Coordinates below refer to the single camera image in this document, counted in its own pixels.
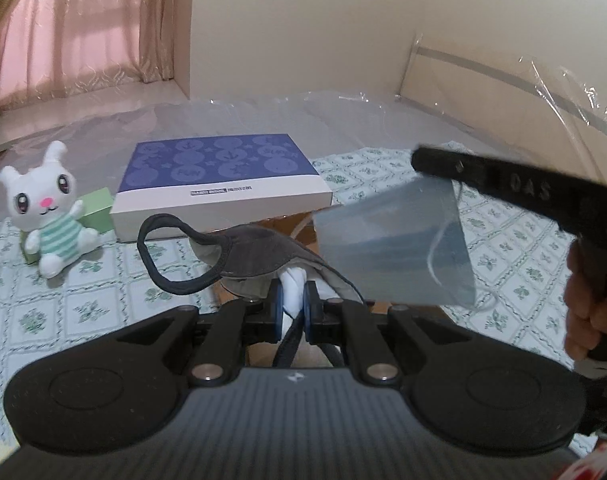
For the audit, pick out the blue face mask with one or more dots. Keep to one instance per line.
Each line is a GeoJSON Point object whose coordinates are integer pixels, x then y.
{"type": "Point", "coordinates": [393, 240]}

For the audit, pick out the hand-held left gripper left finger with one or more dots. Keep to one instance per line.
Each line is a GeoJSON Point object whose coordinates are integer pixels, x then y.
{"type": "Point", "coordinates": [278, 310]}

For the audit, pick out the cardboard box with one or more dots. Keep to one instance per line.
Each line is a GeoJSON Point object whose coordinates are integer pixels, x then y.
{"type": "Point", "coordinates": [293, 222]}

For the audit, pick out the grey face mask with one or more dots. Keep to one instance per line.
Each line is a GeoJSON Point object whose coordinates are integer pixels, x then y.
{"type": "Point", "coordinates": [263, 255]}

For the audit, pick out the white bunny plush toy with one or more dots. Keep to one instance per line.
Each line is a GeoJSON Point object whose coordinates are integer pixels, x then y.
{"type": "Point", "coordinates": [48, 220]}

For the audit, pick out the small green box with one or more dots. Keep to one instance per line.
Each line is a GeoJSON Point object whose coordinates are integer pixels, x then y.
{"type": "Point", "coordinates": [99, 207]}

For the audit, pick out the person's right hand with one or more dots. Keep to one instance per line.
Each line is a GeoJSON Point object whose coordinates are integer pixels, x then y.
{"type": "Point", "coordinates": [583, 305]}

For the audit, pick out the green floral bedsheet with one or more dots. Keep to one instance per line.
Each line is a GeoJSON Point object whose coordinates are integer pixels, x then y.
{"type": "Point", "coordinates": [108, 280]}

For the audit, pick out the clear plastic sheet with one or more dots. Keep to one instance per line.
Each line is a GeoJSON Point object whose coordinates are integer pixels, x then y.
{"type": "Point", "coordinates": [333, 115]}

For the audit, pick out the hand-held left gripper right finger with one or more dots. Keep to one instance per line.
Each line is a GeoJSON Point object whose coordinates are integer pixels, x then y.
{"type": "Point", "coordinates": [311, 310]}

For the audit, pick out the person's red white clothing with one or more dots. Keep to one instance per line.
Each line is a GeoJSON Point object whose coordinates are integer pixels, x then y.
{"type": "Point", "coordinates": [591, 462]}

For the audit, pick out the pink curtain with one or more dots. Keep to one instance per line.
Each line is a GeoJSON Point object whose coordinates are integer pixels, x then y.
{"type": "Point", "coordinates": [83, 20]}

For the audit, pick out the beige bed headboard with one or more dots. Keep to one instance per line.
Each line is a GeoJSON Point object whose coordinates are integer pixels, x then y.
{"type": "Point", "coordinates": [483, 105]}

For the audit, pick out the blue patterned box lid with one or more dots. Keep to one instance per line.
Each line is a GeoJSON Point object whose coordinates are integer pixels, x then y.
{"type": "Point", "coordinates": [213, 170]}

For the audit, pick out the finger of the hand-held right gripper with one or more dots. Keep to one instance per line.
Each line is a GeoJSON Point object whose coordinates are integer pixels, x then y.
{"type": "Point", "coordinates": [508, 182]}

